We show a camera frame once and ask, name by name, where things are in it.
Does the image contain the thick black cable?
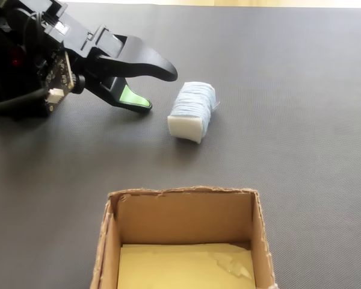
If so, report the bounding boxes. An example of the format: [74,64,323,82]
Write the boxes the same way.
[0,89,51,117]

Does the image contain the gray textured mat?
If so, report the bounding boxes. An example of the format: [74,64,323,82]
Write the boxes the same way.
[0,2,361,289]

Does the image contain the white blue-wrapped foam block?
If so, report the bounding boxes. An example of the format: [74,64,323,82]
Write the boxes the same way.
[167,81,220,144]

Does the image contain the yellow sheet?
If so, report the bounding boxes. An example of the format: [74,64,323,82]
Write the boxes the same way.
[117,242,257,289]

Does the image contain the camera circuit board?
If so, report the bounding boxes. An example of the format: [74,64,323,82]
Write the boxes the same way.
[37,50,87,114]

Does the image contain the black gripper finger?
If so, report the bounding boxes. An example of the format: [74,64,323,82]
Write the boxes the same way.
[88,25,179,82]

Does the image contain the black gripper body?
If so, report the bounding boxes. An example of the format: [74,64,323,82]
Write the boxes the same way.
[42,0,94,58]

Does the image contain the brown cardboard box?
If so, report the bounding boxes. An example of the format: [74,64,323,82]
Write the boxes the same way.
[89,185,279,289]

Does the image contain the thin black wire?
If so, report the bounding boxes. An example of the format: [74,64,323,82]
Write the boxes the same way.
[23,11,46,67]

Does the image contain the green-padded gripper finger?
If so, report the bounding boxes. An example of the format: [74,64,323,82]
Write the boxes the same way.
[84,71,153,114]

